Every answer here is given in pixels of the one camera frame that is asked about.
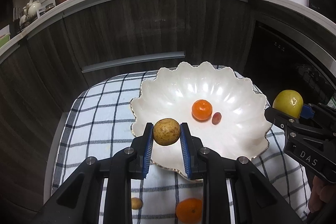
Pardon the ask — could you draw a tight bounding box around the orange mandarin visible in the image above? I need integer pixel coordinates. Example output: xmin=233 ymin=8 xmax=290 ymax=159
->
xmin=175 ymin=198 xmax=203 ymax=223
xmin=191 ymin=100 xmax=213 ymax=121

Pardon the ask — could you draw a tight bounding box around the person's right hand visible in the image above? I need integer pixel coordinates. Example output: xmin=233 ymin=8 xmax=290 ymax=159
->
xmin=308 ymin=176 xmax=335 ymax=213

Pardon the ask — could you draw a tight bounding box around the white teapot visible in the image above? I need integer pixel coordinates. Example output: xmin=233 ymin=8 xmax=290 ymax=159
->
xmin=26 ymin=1 xmax=42 ymax=18

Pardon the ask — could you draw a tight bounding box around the brown longan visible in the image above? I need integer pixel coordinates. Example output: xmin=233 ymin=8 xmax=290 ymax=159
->
xmin=131 ymin=197 xmax=143 ymax=210
xmin=153 ymin=118 xmax=181 ymax=146

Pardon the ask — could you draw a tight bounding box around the built-in black dishwasher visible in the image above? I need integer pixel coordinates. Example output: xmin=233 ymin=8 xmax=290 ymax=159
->
xmin=243 ymin=21 xmax=335 ymax=109

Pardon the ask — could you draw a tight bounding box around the white scalloped ceramic bowl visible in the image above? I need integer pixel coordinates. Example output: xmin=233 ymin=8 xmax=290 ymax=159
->
xmin=129 ymin=61 xmax=272 ymax=182

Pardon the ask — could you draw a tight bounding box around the green apple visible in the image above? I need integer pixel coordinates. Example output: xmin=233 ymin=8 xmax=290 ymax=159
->
xmin=272 ymin=90 xmax=303 ymax=119

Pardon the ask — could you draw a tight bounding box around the blue checked white cloth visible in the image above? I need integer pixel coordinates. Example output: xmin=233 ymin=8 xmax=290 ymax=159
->
xmin=51 ymin=71 xmax=311 ymax=223

